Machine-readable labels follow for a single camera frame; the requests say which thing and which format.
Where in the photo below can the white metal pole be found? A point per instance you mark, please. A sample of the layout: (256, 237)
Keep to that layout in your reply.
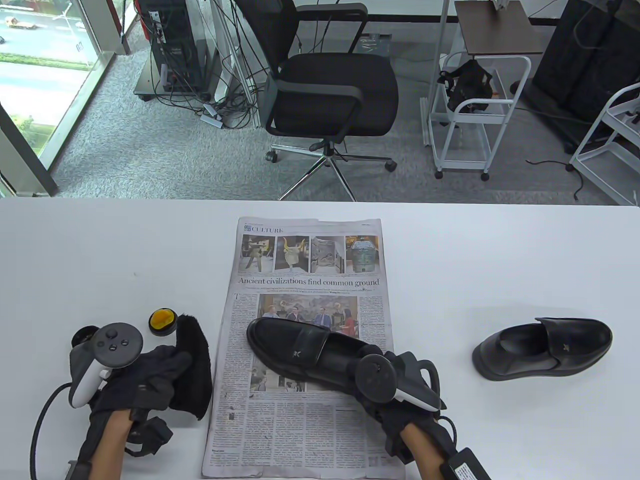
(437, 55)

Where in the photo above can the glass window with frame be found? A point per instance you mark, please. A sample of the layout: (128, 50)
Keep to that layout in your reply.
(50, 30)

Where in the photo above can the black leather loafer shoe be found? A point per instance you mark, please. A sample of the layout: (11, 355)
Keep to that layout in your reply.
(575, 345)
(295, 340)

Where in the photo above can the black bag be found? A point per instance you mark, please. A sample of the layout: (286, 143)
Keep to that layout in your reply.
(467, 82)

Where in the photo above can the grey power strip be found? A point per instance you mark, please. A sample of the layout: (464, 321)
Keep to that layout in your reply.
(212, 119)

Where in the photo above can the person's left forearm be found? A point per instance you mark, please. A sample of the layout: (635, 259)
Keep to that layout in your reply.
(112, 445)

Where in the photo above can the black cabinet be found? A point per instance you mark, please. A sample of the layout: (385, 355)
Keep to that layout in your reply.
(590, 60)

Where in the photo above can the white mesh rolling cart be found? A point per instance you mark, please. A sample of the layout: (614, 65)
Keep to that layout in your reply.
(462, 164)

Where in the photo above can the brown top side table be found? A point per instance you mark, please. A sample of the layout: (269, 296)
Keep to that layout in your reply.
(495, 30)

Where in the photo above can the dark wheeled platform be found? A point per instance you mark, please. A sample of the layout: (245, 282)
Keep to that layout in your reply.
(150, 85)

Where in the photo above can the black computer tower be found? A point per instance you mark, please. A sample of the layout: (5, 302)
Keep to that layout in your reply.
(172, 50)

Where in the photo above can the printed newspaper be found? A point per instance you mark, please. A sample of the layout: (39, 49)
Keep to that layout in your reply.
(300, 430)

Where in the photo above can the black fuzzy cloth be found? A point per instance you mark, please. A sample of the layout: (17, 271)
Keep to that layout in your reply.
(197, 370)

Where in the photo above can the white tiered rolling cart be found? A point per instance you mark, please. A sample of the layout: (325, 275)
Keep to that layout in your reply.
(607, 167)

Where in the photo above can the black office chair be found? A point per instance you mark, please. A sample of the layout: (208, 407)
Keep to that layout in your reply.
(335, 85)

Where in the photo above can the white metal frame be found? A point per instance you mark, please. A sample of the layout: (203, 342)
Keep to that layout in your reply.
(240, 65)

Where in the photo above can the person's left hand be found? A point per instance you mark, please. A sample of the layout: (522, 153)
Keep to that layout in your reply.
(150, 375)

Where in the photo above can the round black shoe polish tin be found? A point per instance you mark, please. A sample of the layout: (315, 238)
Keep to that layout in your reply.
(82, 336)

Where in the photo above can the person's right forearm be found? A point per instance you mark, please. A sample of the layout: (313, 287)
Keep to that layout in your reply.
(422, 455)

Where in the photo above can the person's right hand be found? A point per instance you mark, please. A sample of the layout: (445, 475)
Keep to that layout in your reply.
(395, 420)

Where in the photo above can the grey motion controller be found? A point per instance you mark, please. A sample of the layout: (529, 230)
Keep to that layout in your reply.
(372, 380)
(117, 342)

